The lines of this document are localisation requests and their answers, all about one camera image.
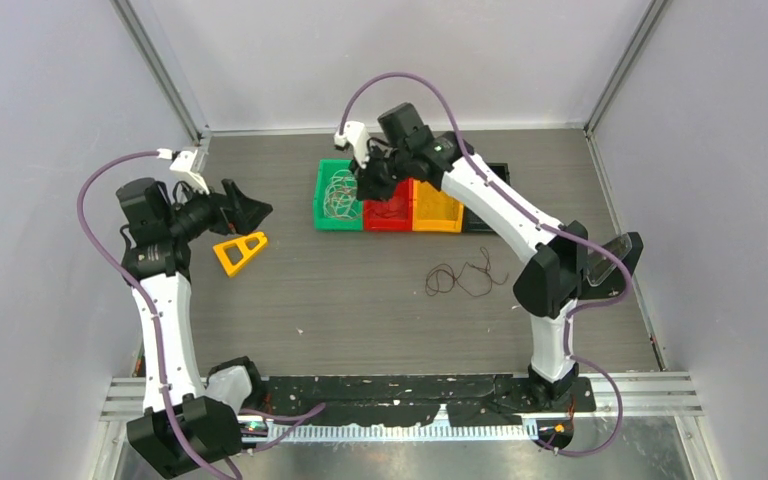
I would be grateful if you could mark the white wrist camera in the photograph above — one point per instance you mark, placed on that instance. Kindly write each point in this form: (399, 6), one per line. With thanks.
(187, 165)
(355, 136)

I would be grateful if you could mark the red plastic bin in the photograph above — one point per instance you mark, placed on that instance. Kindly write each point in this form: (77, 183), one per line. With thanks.
(394, 215)

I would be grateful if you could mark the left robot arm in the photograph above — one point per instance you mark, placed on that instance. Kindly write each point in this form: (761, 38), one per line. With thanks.
(186, 420)

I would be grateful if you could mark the green plastic bin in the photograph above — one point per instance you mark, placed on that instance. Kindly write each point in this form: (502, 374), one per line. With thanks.
(335, 204)

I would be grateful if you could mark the slotted cable duct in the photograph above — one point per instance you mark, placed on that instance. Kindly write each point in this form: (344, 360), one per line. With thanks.
(528, 430)

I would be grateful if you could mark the yellow plastic bin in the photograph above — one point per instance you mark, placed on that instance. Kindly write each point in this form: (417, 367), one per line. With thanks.
(435, 211)

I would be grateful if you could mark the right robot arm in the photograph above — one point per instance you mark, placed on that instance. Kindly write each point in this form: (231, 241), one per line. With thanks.
(551, 281)

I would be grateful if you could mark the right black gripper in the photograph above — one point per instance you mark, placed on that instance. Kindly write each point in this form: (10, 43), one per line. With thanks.
(369, 188)

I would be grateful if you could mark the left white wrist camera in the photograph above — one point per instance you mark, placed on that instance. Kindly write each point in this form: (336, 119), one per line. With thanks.
(187, 165)

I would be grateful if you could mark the yellow triangular plastic piece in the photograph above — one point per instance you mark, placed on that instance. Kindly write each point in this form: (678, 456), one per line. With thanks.
(235, 254)

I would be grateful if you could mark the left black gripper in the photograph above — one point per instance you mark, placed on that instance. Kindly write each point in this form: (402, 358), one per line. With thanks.
(239, 214)

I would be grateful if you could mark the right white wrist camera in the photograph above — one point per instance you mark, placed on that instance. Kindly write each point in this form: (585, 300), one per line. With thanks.
(355, 136)

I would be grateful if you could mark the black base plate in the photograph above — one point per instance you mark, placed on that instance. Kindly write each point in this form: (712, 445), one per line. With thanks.
(411, 400)

